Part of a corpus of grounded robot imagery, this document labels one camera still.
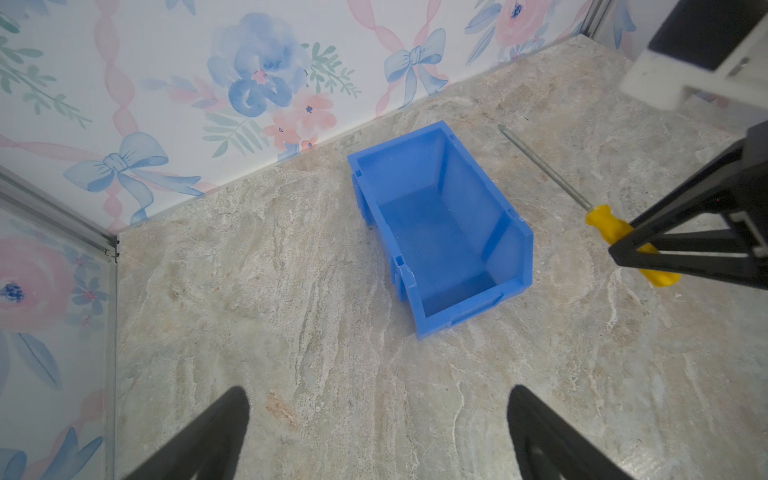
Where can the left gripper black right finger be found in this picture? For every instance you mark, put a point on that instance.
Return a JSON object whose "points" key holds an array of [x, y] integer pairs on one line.
{"points": [[547, 447]]}

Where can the left aluminium corner post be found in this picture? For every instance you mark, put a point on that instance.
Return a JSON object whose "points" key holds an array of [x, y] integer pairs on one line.
{"points": [[58, 341]]}

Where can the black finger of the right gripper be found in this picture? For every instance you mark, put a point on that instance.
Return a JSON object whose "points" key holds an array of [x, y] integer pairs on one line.
{"points": [[686, 227]]}

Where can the blue plastic storage bin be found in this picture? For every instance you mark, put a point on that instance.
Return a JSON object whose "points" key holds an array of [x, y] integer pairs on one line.
{"points": [[456, 246]]}

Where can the yellow handled screwdriver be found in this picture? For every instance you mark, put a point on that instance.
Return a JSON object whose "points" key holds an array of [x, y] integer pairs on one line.
{"points": [[611, 228]]}

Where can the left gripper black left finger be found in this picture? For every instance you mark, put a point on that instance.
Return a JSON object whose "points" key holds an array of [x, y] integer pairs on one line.
{"points": [[208, 448]]}

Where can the right aluminium corner post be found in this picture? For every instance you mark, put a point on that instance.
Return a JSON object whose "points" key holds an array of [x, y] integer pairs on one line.
{"points": [[597, 11]]}

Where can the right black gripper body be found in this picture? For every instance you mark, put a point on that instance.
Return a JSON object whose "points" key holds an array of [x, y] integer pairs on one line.
{"points": [[742, 170]]}

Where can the aluminium corner post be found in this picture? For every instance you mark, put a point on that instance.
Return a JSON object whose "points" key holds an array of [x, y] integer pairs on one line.
{"points": [[58, 341], [597, 11]]}

